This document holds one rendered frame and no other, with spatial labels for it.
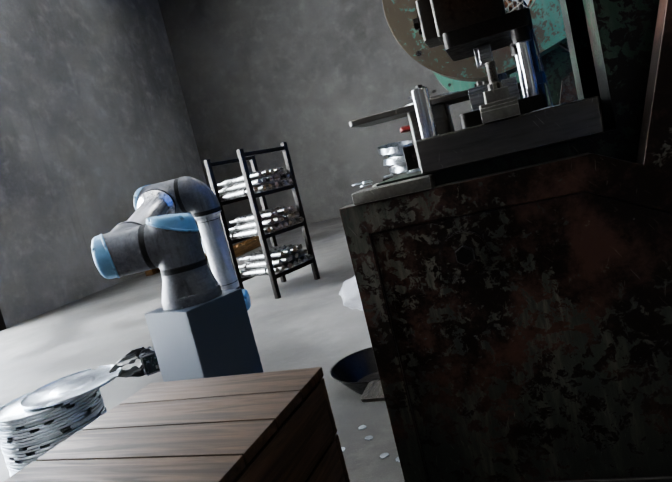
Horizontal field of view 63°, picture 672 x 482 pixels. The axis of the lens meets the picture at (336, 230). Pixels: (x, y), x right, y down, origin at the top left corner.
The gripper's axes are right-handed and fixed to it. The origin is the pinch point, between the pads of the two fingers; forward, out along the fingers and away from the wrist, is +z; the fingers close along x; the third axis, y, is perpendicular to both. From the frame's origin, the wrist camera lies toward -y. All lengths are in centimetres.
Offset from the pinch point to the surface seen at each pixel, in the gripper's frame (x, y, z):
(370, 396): 7, 80, -45
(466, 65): -76, 12, -166
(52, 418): 3.2, 14.2, 19.2
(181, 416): -12, 94, -2
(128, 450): -12, 99, 8
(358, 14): -247, -454, -457
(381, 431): 23, 68, -53
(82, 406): 3.8, 11.7, 11.2
